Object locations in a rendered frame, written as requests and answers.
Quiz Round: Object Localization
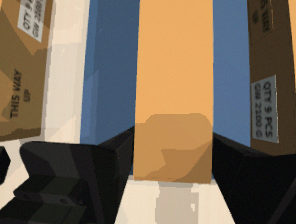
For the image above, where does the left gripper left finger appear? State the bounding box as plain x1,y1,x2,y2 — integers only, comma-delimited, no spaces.
19,126,135,224

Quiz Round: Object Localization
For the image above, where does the blue flat platform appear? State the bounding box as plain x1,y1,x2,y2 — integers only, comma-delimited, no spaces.
79,0,250,147

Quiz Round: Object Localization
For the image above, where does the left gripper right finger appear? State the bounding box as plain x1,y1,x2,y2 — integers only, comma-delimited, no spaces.
212,132,296,224

